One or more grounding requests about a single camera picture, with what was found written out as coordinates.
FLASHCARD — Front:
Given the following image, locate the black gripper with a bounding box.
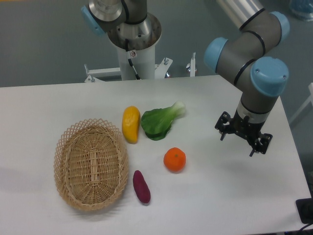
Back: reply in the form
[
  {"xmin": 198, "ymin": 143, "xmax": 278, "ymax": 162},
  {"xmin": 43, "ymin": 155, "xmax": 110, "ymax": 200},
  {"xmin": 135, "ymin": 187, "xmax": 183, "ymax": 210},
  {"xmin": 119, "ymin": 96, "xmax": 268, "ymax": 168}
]
[{"xmin": 215, "ymin": 111, "xmax": 273, "ymax": 157}]

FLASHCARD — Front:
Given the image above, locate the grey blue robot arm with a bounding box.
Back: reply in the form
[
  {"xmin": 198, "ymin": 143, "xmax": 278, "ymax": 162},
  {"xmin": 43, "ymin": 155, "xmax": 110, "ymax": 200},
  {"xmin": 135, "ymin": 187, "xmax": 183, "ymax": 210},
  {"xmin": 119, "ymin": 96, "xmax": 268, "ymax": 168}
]
[{"xmin": 81, "ymin": 0, "xmax": 290, "ymax": 154}]

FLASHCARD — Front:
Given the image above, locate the orange fruit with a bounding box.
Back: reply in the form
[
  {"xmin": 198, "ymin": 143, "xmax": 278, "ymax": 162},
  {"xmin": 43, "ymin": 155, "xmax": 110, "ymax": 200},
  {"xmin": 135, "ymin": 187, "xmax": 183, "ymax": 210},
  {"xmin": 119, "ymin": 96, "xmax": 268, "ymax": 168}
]
[{"xmin": 163, "ymin": 147, "xmax": 186, "ymax": 172}]

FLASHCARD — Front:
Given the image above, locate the green bok choy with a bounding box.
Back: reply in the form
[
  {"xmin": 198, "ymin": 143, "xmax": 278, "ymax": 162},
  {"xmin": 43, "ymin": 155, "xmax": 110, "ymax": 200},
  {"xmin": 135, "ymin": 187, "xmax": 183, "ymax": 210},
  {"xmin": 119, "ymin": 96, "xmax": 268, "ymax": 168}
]
[{"xmin": 140, "ymin": 101, "xmax": 186, "ymax": 141}]

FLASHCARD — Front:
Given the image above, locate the black device at table edge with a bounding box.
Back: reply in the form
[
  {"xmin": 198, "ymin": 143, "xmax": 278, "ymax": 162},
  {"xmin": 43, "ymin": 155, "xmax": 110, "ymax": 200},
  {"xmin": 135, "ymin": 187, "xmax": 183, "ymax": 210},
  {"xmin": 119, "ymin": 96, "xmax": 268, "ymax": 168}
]
[{"xmin": 295, "ymin": 198, "xmax": 313, "ymax": 224}]

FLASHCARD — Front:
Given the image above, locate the yellow mango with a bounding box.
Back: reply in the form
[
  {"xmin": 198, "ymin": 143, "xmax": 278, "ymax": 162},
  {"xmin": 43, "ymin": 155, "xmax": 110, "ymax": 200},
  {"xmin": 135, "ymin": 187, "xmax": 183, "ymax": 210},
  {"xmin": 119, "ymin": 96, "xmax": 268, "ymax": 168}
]
[{"xmin": 122, "ymin": 106, "xmax": 140, "ymax": 144}]

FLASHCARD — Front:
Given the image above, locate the purple sweet potato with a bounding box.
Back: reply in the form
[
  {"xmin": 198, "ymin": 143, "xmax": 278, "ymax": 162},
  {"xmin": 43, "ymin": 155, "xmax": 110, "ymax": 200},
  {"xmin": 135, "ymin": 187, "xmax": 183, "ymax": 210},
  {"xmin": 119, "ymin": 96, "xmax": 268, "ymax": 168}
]
[{"xmin": 133, "ymin": 170, "xmax": 151, "ymax": 204}]

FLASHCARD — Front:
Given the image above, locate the blue object top right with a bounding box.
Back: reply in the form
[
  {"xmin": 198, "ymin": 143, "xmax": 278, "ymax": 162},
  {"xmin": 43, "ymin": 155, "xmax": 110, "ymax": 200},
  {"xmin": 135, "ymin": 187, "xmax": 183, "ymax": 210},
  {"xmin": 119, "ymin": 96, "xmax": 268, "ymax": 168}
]
[{"xmin": 289, "ymin": 0, "xmax": 313, "ymax": 22}]

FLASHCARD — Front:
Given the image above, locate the woven wicker basket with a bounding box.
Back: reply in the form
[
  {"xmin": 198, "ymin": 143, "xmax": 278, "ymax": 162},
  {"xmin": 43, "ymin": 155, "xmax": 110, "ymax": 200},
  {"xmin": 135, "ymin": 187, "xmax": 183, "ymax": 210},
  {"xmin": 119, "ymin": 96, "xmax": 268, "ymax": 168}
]
[{"xmin": 53, "ymin": 118, "xmax": 129, "ymax": 212}]

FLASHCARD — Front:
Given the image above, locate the white frame at right edge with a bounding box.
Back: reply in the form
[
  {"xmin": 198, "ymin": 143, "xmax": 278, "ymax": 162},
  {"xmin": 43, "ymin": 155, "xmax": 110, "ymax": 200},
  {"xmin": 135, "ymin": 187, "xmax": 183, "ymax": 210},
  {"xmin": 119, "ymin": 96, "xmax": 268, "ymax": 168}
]
[{"xmin": 289, "ymin": 83, "xmax": 313, "ymax": 128}]

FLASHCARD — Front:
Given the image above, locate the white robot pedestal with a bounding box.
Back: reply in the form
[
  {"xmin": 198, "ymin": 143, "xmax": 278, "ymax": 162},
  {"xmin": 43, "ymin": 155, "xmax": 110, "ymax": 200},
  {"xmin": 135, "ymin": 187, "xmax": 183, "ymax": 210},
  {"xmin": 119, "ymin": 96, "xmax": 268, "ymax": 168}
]
[{"xmin": 84, "ymin": 13, "xmax": 198, "ymax": 83}]

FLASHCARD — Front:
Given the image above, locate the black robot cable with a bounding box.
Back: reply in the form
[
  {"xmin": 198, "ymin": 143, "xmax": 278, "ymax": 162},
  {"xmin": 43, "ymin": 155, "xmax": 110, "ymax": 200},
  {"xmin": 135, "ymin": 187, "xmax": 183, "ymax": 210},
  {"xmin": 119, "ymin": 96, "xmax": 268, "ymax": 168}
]
[{"xmin": 125, "ymin": 38, "xmax": 142, "ymax": 80}]

